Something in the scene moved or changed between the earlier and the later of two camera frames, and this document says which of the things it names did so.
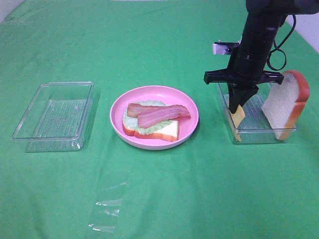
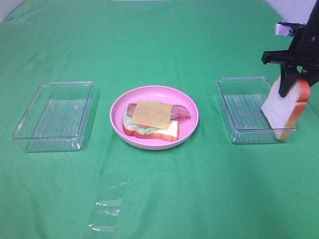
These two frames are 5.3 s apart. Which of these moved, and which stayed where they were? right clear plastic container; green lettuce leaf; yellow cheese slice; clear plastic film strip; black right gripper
Moved: black right gripper; yellow cheese slice
Stayed: right clear plastic container; green lettuce leaf; clear plastic film strip
